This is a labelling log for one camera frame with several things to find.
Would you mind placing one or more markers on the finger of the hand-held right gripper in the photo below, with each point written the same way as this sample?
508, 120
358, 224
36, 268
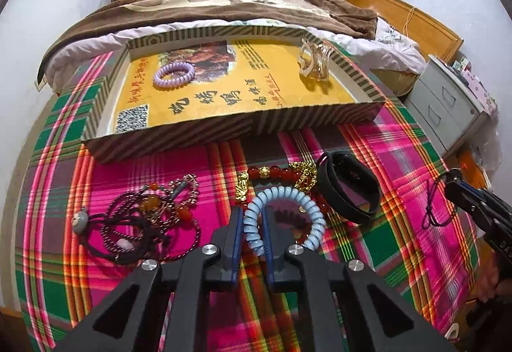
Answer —
476, 204

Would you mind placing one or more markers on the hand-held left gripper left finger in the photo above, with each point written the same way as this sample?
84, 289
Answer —
238, 248

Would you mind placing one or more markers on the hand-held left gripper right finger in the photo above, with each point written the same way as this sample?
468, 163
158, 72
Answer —
268, 252

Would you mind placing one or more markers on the black leather wristband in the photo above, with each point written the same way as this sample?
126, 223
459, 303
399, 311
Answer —
332, 196

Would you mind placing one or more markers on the striped cardboard box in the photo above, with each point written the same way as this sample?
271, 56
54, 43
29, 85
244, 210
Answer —
240, 96

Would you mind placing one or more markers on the clear hair claw clip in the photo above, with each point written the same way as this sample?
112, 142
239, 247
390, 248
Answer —
314, 64

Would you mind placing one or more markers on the person's right hand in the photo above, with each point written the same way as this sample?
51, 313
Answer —
488, 280

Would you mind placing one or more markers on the white tape roll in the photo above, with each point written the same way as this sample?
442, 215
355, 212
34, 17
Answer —
454, 332

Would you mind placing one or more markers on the plaid tablecloth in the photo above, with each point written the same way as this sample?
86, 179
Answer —
380, 192

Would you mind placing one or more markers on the grey drawer cabinet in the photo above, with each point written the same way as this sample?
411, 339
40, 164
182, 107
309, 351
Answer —
444, 104

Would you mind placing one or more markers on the floral box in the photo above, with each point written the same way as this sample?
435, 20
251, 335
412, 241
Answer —
480, 88

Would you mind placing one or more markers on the wooden headboard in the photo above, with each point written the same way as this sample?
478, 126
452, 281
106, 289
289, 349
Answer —
424, 24

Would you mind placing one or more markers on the floral pillow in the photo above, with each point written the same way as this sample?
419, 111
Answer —
394, 34

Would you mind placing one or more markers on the wooden board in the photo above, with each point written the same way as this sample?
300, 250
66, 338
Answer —
8, 332

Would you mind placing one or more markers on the beige wall outlet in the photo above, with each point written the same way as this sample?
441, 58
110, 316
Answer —
39, 84

